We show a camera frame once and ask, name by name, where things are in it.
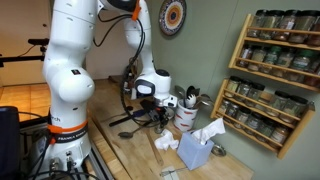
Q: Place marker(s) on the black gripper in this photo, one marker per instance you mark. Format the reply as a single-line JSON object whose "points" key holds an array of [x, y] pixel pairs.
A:
{"points": [[153, 107]]}

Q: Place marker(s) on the clear glass spice bottle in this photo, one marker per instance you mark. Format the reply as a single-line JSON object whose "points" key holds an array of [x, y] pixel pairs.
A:
{"points": [[160, 129]]}

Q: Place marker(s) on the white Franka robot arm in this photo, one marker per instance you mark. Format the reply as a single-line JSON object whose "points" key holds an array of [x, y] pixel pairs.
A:
{"points": [[71, 66]]}

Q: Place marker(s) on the glass spice jar green lid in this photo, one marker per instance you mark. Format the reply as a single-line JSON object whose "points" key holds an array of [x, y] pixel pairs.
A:
{"points": [[270, 59]]}

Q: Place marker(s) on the crumpled white paper towel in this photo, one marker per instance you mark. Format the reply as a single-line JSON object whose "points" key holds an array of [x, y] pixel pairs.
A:
{"points": [[166, 140]]}

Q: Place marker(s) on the white red-striped utensil crock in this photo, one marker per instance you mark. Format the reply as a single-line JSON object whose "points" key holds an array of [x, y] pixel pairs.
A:
{"points": [[185, 116]]}

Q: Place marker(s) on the steel table spoon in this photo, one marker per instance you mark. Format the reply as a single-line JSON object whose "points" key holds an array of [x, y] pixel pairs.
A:
{"points": [[130, 133]]}

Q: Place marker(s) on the steel serving spoon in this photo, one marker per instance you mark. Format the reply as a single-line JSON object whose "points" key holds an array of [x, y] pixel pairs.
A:
{"points": [[180, 91]]}

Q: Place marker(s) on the white slotted spoon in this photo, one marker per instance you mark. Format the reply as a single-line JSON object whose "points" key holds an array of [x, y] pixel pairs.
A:
{"points": [[191, 100]]}

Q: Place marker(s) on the black plastic ladle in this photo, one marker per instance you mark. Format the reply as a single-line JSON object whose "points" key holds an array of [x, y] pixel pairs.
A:
{"points": [[191, 90]]}

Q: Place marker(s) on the blue-grey tissue box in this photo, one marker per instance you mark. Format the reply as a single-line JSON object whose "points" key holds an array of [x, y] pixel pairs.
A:
{"points": [[194, 151]]}

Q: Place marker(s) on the steel kitchen utensil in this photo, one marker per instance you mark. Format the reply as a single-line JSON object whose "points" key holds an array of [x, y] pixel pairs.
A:
{"points": [[204, 100]]}

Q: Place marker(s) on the white tissue sheet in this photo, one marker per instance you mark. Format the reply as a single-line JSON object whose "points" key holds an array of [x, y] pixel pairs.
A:
{"points": [[210, 130]]}

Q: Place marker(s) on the clear plastic tool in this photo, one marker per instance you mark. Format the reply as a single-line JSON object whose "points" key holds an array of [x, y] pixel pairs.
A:
{"points": [[171, 172]]}

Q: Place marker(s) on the small metal dish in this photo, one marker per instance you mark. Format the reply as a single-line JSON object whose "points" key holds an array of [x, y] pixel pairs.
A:
{"points": [[218, 150]]}

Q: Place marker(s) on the black padded object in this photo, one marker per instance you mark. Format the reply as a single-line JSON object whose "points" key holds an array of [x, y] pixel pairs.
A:
{"points": [[8, 143]]}

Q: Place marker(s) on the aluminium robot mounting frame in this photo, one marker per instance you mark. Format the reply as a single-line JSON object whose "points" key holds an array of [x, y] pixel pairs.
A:
{"points": [[100, 163]]}

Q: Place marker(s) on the colourful decorative wall plate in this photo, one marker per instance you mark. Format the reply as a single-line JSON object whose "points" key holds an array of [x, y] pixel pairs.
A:
{"points": [[172, 16]]}

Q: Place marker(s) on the wooden wall spice rack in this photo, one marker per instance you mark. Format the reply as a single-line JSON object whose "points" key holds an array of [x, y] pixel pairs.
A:
{"points": [[293, 140], [240, 46]]}

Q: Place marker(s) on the black camera on boom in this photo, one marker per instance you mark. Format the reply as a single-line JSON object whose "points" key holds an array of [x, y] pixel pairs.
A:
{"points": [[33, 42]]}

